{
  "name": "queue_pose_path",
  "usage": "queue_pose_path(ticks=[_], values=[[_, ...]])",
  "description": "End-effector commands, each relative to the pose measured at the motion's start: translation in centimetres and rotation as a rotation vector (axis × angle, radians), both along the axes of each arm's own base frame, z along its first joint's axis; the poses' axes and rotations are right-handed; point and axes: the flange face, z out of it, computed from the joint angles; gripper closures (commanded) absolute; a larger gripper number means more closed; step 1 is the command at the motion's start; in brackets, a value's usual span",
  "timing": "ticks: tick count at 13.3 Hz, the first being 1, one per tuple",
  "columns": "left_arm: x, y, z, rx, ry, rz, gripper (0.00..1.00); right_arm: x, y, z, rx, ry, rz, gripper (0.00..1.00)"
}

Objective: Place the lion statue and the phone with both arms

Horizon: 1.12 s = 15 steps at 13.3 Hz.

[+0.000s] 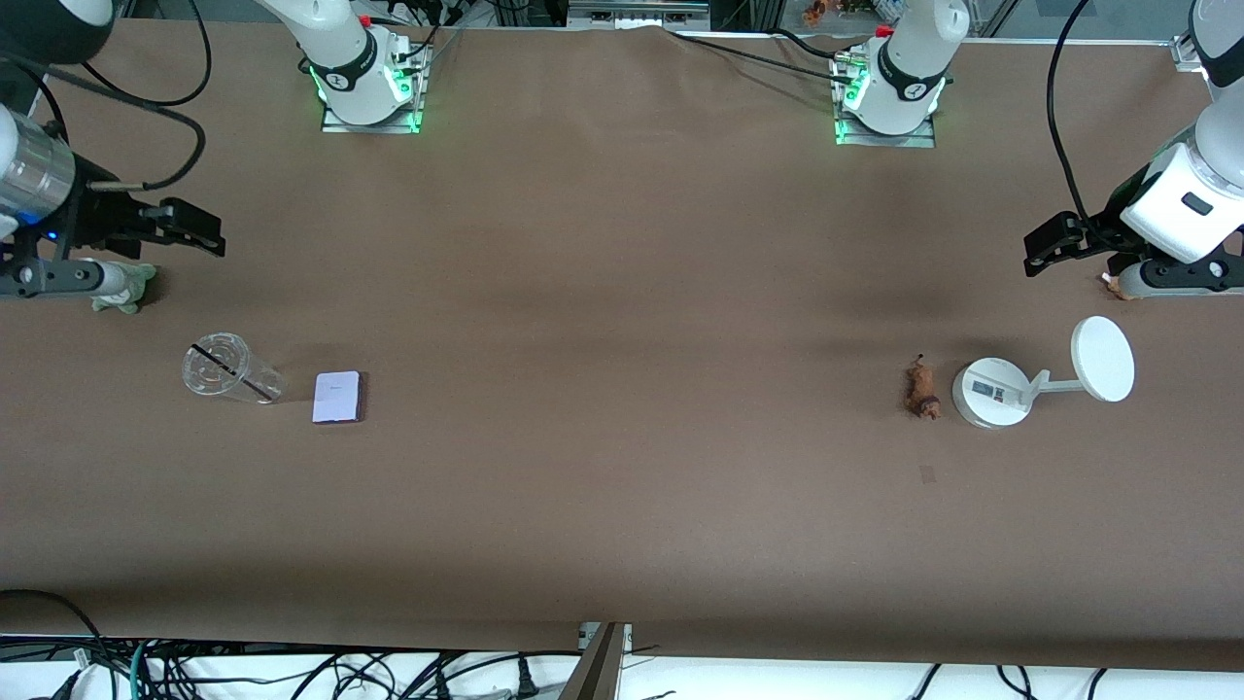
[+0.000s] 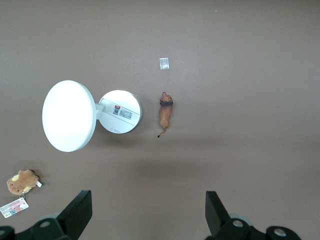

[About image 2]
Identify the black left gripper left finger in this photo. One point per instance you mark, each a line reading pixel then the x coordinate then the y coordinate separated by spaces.
pixel 67 225

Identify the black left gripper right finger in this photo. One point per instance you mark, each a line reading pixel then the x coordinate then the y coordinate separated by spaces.
pixel 222 227

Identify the brown lion statue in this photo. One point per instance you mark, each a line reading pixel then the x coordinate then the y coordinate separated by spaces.
pixel 165 113

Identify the white round desk stand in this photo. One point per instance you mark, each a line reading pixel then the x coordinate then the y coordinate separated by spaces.
pixel 67 115

